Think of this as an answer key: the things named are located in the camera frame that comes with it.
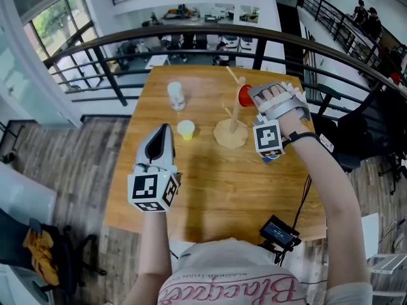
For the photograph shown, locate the white metal rack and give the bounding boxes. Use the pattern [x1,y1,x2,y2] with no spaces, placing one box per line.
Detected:
[368,253,407,275]

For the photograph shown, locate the black mesh office chair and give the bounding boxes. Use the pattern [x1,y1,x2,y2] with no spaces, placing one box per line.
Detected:
[313,83,397,173]

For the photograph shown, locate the white desk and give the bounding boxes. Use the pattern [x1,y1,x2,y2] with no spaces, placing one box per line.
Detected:
[0,163,59,224]

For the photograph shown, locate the person's right hand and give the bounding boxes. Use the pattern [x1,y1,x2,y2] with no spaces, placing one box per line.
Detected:
[254,84,289,108]

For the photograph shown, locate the white power strip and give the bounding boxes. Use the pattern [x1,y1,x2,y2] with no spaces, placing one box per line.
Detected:
[319,133,335,154]

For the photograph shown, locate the yellow plastic cup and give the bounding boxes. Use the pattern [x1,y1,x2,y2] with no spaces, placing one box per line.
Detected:
[177,119,195,141]

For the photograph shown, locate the wooden cup tree stand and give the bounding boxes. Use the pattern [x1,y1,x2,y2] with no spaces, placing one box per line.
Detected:
[213,65,249,149]

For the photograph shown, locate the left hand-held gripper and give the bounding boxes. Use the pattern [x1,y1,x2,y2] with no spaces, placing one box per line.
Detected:
[127,123,183,214]

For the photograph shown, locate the wood-topped black railing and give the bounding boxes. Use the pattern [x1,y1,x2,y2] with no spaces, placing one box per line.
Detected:
[43,24,407,107]

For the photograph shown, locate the person's right forearm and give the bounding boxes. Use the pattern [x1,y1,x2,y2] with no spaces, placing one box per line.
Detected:
[279,116,373,298]

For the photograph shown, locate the black cable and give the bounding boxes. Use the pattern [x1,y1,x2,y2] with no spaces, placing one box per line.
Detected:
[292,173,313,234]

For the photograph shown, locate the person's white printed shirt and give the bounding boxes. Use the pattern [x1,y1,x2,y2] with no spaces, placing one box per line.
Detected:
[156,238,375,305]

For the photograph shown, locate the white stool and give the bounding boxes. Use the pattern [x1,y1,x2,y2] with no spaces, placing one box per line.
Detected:
[361,212,380,261]

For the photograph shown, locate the black wrist strap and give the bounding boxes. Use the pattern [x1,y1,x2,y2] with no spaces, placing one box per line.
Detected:
[287,131,322,148]

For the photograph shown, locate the small black monitor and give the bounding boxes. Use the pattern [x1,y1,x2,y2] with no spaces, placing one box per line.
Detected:
[259,215,301,266]

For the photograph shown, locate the window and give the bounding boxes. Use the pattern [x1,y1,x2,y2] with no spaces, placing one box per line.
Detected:
[24,0,96,60]

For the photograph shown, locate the clear plastic cup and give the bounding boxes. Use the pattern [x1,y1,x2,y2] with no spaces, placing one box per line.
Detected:
[167,81,186,111]

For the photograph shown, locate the yellow cloth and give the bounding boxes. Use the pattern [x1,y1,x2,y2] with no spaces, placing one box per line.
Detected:
[22,227,61,287]

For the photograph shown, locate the person's left forearm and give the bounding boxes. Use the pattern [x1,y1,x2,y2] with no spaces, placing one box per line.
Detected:
[122,208,173,305]

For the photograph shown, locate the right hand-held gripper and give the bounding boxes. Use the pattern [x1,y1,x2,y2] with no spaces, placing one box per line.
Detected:
[248,81,312,159]

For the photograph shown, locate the red plastic cup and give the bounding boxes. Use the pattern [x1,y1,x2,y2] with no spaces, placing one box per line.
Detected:
[237,83,255,107]

